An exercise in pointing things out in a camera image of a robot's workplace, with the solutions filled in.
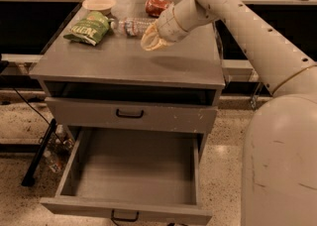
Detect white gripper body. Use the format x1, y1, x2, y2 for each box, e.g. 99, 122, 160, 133
157, 4, 188, 43

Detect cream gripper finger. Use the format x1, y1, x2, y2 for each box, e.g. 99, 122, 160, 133
141, 23, 172, 52

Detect clear plastic water bottle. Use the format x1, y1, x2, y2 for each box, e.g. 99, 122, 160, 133
110, 18, 155, 37

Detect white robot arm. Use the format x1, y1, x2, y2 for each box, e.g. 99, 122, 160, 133
141, 0, 317, 226

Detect grey drawer cabinet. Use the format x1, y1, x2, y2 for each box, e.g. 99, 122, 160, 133
29, 0, 226, 159

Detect grey middle drawer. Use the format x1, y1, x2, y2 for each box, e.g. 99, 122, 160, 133
46, 97, 217, 134

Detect open grey bottom drawer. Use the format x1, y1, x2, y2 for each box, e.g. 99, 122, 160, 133
41, 128, 212, 226

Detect beige paper bowl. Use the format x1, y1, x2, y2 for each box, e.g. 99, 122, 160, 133
82, 0, 116, 15

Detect green chip bag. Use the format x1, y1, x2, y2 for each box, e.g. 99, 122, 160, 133
63, 11, 113, 46

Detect bottles on floor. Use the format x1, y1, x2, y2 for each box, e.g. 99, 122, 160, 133
43, 125, 74, 173

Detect black stand leg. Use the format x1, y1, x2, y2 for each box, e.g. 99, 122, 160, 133
22, 119, 56, 186

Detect clear acrylic bracket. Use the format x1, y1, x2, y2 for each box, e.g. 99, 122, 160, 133
250, 82, 264, 111

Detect black cable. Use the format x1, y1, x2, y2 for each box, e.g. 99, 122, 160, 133
0, 76, 63, 144

